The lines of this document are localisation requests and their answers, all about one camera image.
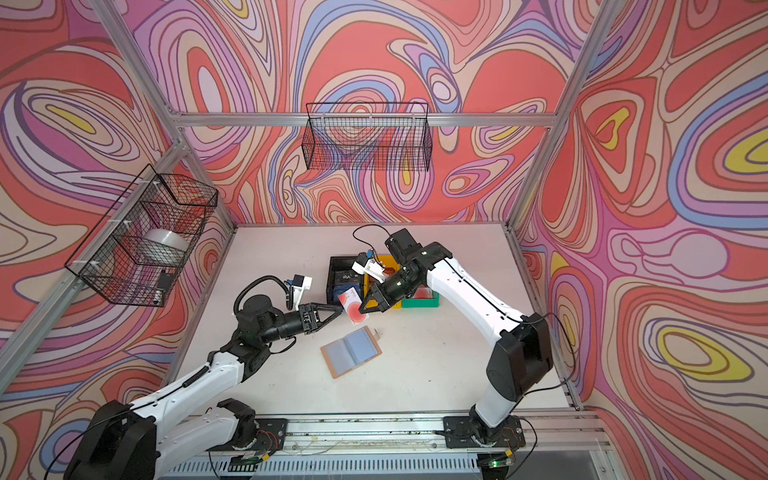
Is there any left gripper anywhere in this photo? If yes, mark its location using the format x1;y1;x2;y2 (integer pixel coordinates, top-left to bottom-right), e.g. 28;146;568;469
255;307;339;348

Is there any pink white credit card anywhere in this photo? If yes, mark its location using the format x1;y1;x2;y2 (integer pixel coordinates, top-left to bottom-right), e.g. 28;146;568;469
337;287;369;324

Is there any tan leather card holder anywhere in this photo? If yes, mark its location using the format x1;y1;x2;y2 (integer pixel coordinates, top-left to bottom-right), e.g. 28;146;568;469
321;327;382;379

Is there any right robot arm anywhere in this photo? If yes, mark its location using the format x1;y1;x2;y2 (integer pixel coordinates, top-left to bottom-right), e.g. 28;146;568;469
353;228;554;443

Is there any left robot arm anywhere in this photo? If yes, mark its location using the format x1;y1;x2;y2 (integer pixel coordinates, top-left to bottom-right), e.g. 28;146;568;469
64;275;343;479

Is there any black card in bin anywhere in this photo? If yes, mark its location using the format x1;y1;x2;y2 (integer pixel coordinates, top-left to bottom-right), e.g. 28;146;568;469
333;269;360;286

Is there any green plastic bin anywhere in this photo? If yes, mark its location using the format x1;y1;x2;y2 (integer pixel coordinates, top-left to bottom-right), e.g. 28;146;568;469
401;286;440;309

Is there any black plastic bin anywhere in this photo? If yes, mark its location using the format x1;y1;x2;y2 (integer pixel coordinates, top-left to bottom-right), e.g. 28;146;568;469
326;256;364;306

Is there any yellow plastic bin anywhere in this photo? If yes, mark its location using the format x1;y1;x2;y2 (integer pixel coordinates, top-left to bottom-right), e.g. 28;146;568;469
364;255;402;311

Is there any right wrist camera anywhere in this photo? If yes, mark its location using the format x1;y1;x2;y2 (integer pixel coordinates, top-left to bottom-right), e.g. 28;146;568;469
352;250;389;283

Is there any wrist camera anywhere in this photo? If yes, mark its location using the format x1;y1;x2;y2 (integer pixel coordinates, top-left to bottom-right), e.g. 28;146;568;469
352;250;389;283
287;274;312;310

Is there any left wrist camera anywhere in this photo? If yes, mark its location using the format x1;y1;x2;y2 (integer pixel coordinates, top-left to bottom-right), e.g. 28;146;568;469
287;274;312;310

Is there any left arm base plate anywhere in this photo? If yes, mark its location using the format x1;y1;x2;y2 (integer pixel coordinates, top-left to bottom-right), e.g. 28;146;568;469
209;417;288;454

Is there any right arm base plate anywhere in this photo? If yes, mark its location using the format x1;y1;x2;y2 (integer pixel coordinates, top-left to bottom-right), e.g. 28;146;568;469
434;414;526;451

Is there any black wire basket at back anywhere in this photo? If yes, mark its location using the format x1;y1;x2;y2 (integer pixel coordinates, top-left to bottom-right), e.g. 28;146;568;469
301;101;433;172

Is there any black wire basket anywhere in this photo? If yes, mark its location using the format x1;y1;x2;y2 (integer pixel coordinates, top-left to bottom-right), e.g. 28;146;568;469
65;166;219;308
301;101;433;172

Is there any black wire basket on left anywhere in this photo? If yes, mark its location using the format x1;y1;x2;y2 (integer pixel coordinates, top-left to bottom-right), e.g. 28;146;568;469
65;166;219;308

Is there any aluminium front rail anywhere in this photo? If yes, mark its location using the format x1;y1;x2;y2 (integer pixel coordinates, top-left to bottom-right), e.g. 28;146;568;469
278;409;614;456

